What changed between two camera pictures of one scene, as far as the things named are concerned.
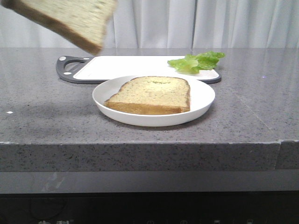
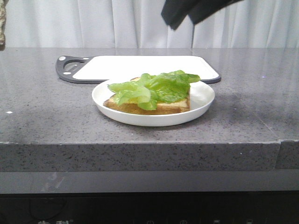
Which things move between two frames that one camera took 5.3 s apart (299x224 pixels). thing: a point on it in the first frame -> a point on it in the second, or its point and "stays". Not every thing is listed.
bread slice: (84, 21) -> (3, 17)
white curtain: (173, 24) stays
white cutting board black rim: (103, 69) stays
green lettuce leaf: (193, 64) -> (148, 89)
